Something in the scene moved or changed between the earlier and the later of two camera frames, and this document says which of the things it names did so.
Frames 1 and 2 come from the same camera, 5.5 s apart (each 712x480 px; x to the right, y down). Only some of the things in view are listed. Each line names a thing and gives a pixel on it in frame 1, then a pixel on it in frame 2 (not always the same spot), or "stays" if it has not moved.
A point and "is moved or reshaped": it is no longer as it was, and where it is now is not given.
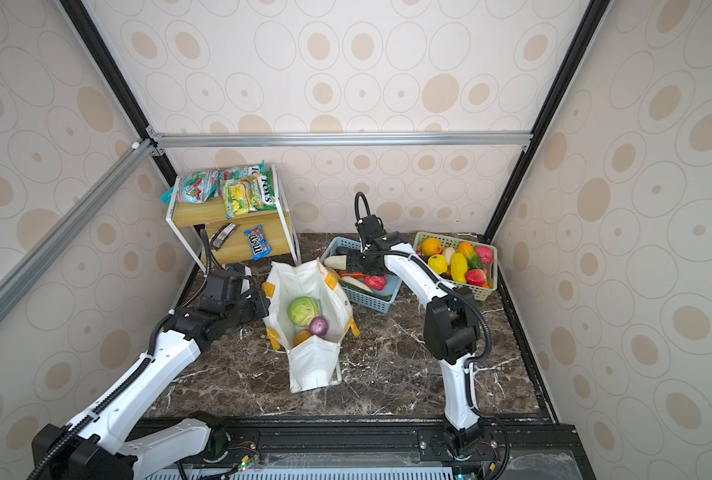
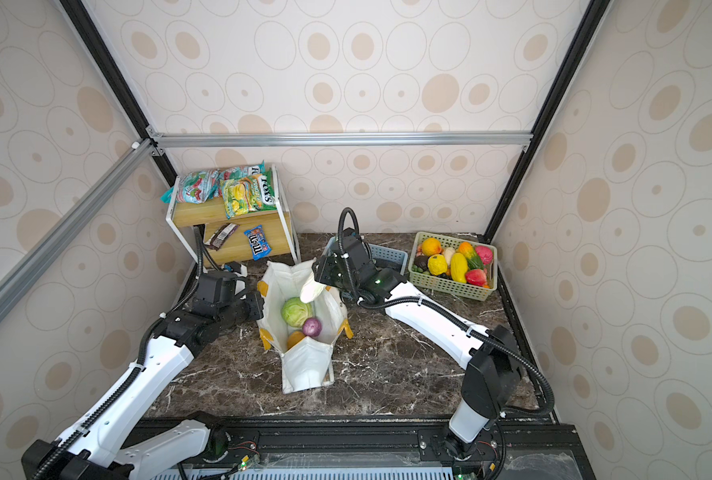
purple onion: [318, 326] is moved or reshaped
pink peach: [484, 253] stays
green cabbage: [302, 310] is moved or reshaped
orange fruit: [431, 246] stays
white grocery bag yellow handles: [317, 362] is moved or reshaped
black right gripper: [353, 262] → [321, 272]
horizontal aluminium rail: [344, 138] stays
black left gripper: [262, 306] stays
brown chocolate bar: [221, 235] stays
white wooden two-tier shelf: [265, 234] stays
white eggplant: [336, 261] is moved or reshaped
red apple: [476, 277] stays
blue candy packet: [258, 244] stays
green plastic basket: [465, 260] stays
